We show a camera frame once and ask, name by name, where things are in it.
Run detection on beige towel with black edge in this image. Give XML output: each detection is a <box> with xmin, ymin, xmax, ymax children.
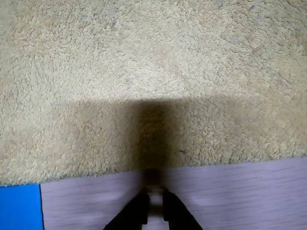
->
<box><xmin>0</xmin><ymin>0</ymin><xmax>307</xmax><ymax>187</ymax></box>

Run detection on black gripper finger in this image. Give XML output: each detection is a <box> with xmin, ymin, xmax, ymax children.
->
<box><xmin>104</xmin><ymin>191</ymin><xmax>151</xmax><ymax>230</ymax></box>
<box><xmin>162</xmin><ymin>188</ymin><xmax>203</xmax><ymax>230</ymax></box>

